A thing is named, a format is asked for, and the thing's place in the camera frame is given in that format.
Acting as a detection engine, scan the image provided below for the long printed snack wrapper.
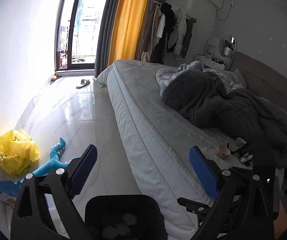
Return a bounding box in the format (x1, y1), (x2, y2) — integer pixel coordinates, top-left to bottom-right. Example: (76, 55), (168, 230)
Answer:
(238, 143), (253, 166)

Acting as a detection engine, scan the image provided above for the black trash bin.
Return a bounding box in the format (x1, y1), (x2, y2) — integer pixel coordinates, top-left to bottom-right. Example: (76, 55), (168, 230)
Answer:
(84, 194), (168, 239)

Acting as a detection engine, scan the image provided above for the blue white snack bag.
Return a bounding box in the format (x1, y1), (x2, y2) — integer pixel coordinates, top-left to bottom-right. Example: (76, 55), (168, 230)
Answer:
(0, 180), (22, 207)

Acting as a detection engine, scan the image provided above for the large brown tape roll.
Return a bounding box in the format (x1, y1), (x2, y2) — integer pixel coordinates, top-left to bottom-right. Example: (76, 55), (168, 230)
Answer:
(214, 145), (231, 160)

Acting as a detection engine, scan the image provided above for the blue plush cat toy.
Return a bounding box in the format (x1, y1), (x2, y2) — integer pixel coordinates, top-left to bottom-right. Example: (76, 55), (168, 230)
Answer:
(32, 137), (70, 177)

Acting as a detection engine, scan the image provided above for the small cardboard tape core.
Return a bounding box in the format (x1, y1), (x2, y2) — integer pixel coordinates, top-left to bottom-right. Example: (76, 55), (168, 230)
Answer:
(235, 137), (246, 147)

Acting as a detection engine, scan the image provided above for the yellow plastic bag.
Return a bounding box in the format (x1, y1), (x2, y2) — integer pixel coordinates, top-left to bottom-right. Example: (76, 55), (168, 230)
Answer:
(0, 129), (40, 177)

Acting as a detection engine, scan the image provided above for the light grey bed mattress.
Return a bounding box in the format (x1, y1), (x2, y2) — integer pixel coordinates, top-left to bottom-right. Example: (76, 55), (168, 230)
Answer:
(96, 60), (240, 239)

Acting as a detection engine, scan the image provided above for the dark grey fleece blanket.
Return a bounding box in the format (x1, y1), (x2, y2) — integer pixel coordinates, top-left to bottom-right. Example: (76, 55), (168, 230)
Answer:
(162, 75), (287, 168)

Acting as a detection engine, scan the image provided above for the blue patterned blanket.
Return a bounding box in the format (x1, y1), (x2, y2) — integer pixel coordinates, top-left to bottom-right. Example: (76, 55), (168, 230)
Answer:
(155, 61), (247, 97)

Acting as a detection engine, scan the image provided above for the beige padded headboard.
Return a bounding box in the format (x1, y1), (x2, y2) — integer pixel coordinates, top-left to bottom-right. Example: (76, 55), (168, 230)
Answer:
(227, 52), (287, 112)

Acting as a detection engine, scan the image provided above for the grey slipper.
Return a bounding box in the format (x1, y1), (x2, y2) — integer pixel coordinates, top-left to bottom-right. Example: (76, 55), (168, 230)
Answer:
(76, 79), (90, 89)

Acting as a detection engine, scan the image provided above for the white dressing table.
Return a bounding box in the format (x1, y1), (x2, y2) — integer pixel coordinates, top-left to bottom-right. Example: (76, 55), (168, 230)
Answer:
(194, 37), (228, 70)

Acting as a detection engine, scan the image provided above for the round vanity mirror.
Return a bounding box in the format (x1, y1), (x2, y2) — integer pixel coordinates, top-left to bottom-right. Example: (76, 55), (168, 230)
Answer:
(218, 33), (237, 57)

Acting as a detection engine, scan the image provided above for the dark grey curtain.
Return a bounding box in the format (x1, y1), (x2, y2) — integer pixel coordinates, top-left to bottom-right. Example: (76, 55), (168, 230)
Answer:
(94, 0), (119, 77)

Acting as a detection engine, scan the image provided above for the clothes rack with garments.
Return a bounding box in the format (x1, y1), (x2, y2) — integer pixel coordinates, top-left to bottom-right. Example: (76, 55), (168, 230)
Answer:
(140, 1), (197, 64)

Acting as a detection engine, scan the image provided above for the black framed balcony door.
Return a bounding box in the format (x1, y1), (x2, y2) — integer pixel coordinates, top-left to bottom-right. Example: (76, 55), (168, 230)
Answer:
(55, 0), (106, 71)

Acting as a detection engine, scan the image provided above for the yellow curtain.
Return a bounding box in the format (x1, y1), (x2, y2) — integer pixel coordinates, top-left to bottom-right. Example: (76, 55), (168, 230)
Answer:
(108, 0), (148, 64)

